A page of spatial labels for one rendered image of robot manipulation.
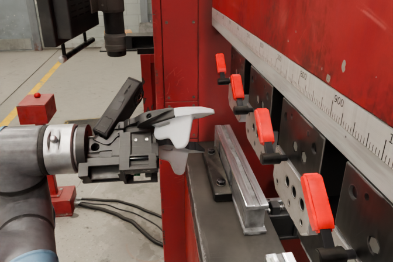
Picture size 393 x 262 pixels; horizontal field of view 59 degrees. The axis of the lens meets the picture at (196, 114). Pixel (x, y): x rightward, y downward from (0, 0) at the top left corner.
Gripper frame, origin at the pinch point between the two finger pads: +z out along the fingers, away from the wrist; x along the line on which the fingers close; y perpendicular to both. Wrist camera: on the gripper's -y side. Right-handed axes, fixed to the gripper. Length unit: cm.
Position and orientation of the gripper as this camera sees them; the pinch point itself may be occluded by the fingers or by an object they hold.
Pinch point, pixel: (209, 128)
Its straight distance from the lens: 55.8
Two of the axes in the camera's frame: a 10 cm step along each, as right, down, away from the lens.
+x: 0.7, -4.6, -8.9
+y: 0.9, 8.9, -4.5
